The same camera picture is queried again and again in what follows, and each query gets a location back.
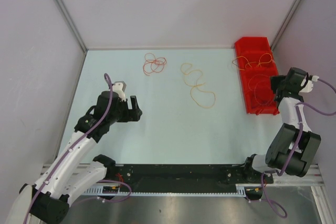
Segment red orange wire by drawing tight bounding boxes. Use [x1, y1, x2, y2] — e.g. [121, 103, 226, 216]
[142, 52, 168, 75]

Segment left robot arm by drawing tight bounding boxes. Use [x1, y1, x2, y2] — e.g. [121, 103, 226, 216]
[6, 82, 142, 223]

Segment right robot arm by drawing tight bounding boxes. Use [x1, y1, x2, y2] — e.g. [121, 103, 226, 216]
[242, 67, 321, 183]

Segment red compartment bin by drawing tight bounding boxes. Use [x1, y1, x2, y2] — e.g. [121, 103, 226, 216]
[232, 37, 279, 115]

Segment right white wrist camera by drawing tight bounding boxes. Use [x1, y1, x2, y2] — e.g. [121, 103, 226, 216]
[299, 75, 319, 93]

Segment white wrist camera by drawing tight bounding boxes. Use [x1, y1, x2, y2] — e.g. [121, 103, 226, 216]
[111, 81, 127, 102]
[299, 75, 319, 93]

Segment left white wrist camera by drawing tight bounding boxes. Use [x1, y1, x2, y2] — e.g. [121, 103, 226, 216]
[111, 81, 127, 102]

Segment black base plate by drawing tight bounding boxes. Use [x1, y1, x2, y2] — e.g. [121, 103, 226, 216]
[105, 164, 261, 194]

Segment grey slotted cable duct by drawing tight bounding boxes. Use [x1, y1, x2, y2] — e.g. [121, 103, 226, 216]
[86, 184, 266, 197]

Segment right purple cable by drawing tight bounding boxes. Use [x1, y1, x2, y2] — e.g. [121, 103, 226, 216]
[261, 76, 336, 218]

